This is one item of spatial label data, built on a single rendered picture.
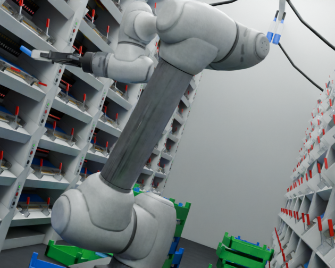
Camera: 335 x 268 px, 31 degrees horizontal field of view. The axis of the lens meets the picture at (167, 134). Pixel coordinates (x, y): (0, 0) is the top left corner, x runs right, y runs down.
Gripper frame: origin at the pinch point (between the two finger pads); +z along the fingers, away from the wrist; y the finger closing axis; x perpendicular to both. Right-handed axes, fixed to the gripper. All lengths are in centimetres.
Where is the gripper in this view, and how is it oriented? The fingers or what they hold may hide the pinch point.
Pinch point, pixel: (42, 55)
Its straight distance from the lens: 223.3
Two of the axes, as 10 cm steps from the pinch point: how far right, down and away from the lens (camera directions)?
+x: -1.8, 9.8, -0.8
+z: -9.7, -1.6, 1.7
